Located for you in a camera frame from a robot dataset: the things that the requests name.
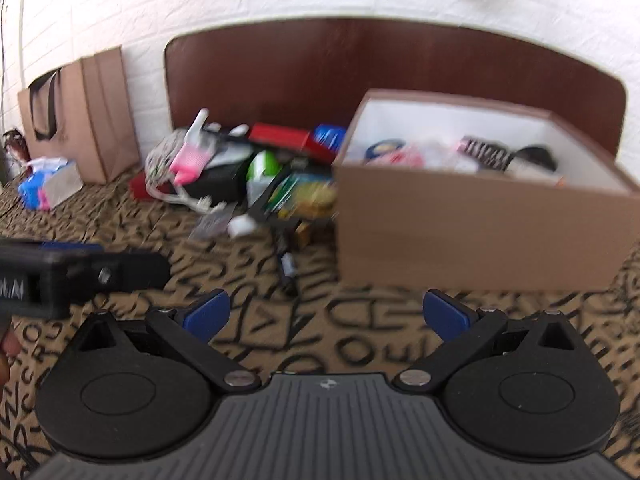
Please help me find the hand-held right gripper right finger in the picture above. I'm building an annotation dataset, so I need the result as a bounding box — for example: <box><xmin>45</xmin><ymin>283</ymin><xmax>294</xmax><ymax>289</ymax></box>
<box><xmin>394</xmin><ymin>289</ymin><xmax>583</xmax><ymax>395</ymax></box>

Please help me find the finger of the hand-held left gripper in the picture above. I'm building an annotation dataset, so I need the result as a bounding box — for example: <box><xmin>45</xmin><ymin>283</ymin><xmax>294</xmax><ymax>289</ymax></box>
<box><xmin>100</xmin><ymin>251</ymin><xmax>172</xmax><ymax>295</ymax></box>
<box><xmin>42</xmin><ymin>241</ymin><xmax>103</xmax><ymax>254</ymax></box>

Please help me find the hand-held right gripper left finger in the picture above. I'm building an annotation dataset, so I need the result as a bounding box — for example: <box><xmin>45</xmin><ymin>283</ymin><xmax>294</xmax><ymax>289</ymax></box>
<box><xmin>67</xmin><ymin>289</ymin><xmax>262</xmax><ymax>395</ymax></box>

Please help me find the brown cardboard box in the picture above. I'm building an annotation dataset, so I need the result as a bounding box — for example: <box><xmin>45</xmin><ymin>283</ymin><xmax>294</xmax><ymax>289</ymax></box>
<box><xmin>331</xmin><ymin>88</ymin><xmax>638</xmax><ymax>293</ymax></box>

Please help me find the printed drawstring cloth pouch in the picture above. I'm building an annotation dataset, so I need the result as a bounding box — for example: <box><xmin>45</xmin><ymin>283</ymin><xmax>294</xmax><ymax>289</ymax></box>
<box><xmin>145</xmin><ymin>129</ymin><xmax>236</xmax><ymax>212</ymax></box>

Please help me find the pink and white glove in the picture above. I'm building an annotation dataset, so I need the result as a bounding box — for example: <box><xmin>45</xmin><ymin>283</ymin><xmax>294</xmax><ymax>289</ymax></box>
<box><xmin>170</xmin><ymin>108</ymin><xmax>251</xmax><ymax>186</ymax></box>

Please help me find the person's left hand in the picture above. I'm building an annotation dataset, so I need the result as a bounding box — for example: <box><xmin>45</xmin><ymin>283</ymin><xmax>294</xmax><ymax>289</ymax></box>
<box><xmin>0</xmin><ymin>332</ymin><xmax>22</xmax><ymax>396</ymax></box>

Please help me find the tissue pack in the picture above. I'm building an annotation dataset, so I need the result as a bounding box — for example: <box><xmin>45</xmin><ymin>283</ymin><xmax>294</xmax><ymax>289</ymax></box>
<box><xmin>18</xmin><ymin>156</ymin><xmax>84</xmax><ymax>211</ymax></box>

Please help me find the flat red box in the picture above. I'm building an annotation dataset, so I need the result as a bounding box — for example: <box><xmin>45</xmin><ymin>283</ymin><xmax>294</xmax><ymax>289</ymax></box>
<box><xmin>129</xmin><ymin>170</ymin><xmax>167</xmax><ymax>203</ymax></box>

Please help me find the clear hook sticker pack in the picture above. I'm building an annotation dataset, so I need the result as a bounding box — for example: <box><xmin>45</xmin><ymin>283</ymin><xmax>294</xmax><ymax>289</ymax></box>
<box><xmin>190</xmin><ymin>208</ymin><xmax>236</xmax><ymax>241</ymax></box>

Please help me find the yellow green snack packet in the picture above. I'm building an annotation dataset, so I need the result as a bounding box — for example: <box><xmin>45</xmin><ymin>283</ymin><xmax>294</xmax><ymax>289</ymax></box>
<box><xmin>227</xmin><ymin>212</ymin><xmax>268</xmax><ymax>239</ymax></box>

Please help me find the tan letter printed blanket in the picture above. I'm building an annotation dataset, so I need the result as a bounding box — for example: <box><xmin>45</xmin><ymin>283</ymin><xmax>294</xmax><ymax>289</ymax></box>
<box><xmin>0</xmin><ymin>165</ymin><xmax>640</xmax><ymax>480</ymax></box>

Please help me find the black box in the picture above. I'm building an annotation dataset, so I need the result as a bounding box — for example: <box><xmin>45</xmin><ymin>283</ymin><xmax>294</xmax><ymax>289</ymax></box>
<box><xmin>182</xmin><ymin>145</ymin><xmax>256</xmax><ymax>202</ymax></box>

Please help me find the yellow box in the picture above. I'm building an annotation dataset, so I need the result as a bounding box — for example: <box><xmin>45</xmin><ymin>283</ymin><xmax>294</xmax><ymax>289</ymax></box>
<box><xmin>292</xmin><ymin>221</ymin><xmax>333</xmax><ymax>252</ymax></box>

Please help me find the brown paper bag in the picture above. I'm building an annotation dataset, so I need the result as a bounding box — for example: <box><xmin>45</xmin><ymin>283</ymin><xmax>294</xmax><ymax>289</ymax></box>
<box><xmin>17</xmin><ymin>46</ymin><xmax>142</xmax><ymax>185</ymax></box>

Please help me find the pink and white plastic bag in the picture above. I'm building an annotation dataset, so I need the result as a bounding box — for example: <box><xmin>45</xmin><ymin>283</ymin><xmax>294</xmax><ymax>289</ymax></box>
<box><xmin>395</xmin><ymin>141</ymin><xmax>482</xmax><ymax>174</ymax></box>

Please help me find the green and white bottle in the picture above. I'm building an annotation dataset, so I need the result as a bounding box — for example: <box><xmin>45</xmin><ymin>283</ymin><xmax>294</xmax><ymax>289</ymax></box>
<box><xmin>246</xmin><ymin>151</ymin><xmax>281</xmax><ymax>202</ymax></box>

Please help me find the black and white striped packet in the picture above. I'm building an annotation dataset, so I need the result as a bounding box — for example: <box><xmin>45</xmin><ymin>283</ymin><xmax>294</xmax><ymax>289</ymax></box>
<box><xmin>457</xmin><ymin>135</ymin><xmax>517</xmax><ymax>172</ymax></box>

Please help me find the round blue tin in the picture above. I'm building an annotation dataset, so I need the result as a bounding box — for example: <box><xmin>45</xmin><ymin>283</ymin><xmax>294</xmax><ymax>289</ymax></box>
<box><xmin>365</xmin><ymin>139</ymin><xmax>407</xmax><ymax>166</ymax></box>

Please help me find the long red carton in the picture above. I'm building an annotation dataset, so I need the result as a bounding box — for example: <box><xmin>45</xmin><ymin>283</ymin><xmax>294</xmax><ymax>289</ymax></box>
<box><xmin>248</xmin><ymin>122</ymin><xmax>346</xmax><ymax>163</ymax></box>

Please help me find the blue packet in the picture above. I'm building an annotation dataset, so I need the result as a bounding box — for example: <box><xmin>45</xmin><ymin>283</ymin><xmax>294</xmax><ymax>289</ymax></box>
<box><xmin>312</xmin><ymin>124</ymin><xmax>348</xmax><ymax>153</ymax></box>

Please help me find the brown wooden headboard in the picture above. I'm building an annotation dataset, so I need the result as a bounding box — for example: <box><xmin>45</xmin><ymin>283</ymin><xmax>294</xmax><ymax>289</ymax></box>
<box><xmin>164</xmin><ymin>19</ymin><xmax>628</xmax><ymax>161</ymax></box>

